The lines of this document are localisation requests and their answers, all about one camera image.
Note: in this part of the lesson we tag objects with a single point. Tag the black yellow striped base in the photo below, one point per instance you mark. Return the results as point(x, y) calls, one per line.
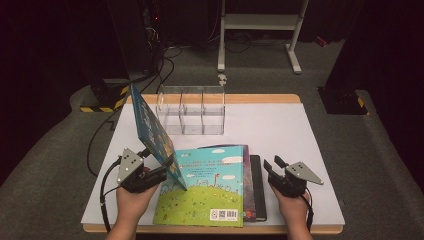
point(105, 96)
point(343, 101)

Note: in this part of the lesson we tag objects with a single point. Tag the black hardcover book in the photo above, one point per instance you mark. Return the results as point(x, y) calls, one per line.
point(259, 186)

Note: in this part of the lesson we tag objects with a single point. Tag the black computer tower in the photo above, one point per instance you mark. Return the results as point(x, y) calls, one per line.
point(136, 36)

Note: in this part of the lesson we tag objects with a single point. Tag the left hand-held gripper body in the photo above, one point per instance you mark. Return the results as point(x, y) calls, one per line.
point(130, 166)

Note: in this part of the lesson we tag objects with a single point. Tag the green and sky-blue picture book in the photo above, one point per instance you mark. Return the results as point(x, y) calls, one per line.
point(210, 200)

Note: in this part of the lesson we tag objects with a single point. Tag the blue picture book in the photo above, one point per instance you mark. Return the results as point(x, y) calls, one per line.
point(151, 133)

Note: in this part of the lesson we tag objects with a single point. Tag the person's left hand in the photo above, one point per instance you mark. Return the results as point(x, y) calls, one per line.
point(131, 206)

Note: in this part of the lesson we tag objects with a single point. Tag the wooden table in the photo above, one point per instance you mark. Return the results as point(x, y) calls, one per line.
point(266, 98)

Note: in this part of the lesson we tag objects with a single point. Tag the small red object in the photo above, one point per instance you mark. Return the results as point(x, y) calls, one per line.
point(320, 41)

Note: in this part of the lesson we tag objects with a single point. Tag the clear acrylic book rack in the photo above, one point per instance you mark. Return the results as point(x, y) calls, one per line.
point(200, 125)

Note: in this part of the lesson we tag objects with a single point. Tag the white metal stand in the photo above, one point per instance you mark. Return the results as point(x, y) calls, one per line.
point(260, 21)

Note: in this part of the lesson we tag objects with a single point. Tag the person's right hand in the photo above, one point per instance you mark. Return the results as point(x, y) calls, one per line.
point(295, 211)

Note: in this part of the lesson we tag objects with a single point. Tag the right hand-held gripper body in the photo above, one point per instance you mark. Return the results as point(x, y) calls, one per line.
point(300, 171)

